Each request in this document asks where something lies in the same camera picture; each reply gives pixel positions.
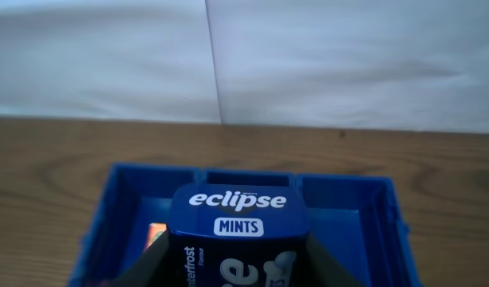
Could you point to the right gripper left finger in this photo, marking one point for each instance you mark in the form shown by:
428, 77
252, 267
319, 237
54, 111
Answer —
152, 271

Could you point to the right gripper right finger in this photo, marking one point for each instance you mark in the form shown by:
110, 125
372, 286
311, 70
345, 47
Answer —
326, 275

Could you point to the blue candy pack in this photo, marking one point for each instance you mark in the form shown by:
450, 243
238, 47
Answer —
238, 239

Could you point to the orange candy box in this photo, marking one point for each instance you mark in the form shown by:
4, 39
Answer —
154, 235

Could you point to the blue tray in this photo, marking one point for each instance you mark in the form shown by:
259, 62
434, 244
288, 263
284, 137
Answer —
348, 223

